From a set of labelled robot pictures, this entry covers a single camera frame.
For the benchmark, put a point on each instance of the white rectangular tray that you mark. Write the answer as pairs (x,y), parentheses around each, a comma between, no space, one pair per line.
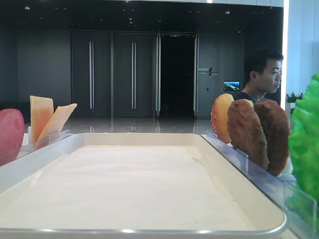
(268,219)

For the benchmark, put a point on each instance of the green lettuce leaf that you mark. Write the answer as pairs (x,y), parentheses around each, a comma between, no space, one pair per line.
(304,140)

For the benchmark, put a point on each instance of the dark double door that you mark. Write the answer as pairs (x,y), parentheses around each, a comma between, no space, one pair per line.
(134,72)
(91,73)

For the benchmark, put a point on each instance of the clear acrylic holder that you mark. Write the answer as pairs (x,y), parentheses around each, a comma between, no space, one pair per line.
(42,142)
(302,209)

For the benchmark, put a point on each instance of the upright bread slice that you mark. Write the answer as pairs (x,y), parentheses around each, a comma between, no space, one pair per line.
(219,117)

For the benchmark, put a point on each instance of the right clear acrylic holder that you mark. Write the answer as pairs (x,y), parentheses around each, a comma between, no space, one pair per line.
(302,209)

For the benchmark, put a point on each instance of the left clear acrylic holder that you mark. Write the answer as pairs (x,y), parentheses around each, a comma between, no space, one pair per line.
(42,142)

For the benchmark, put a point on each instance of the leaning yellow cheese slice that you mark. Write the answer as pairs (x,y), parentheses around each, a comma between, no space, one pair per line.
(57,121)

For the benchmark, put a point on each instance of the man in dark shirt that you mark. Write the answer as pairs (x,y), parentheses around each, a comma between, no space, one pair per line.
(263,71)

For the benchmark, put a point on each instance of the upright orange cheese slice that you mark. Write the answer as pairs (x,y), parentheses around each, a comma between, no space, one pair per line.
(41,110)

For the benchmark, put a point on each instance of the rear brown meat patty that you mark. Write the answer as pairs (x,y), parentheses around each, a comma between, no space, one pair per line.
(276,128)

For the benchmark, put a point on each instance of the front brown meat patty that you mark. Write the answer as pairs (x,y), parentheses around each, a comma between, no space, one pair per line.
(246,132)

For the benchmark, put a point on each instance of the potted flowers in planter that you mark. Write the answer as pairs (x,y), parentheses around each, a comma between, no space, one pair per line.
(291,101)

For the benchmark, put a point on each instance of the white tray liner paper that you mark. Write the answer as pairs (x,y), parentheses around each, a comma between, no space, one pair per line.
(126,188)

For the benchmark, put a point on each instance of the small wall screen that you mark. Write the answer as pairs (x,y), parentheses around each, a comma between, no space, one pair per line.
(231,86)

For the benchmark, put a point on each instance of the middle dark double door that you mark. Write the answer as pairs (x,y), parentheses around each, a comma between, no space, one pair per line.
(134,72)

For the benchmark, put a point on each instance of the left dark double door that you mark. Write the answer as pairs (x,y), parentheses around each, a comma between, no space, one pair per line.
(91,73)

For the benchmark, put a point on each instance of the brown meat patty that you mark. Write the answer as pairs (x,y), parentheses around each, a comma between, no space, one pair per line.
(246,132)
(276,128)

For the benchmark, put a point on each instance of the red tomato slice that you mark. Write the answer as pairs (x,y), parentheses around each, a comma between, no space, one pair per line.
(11,135)

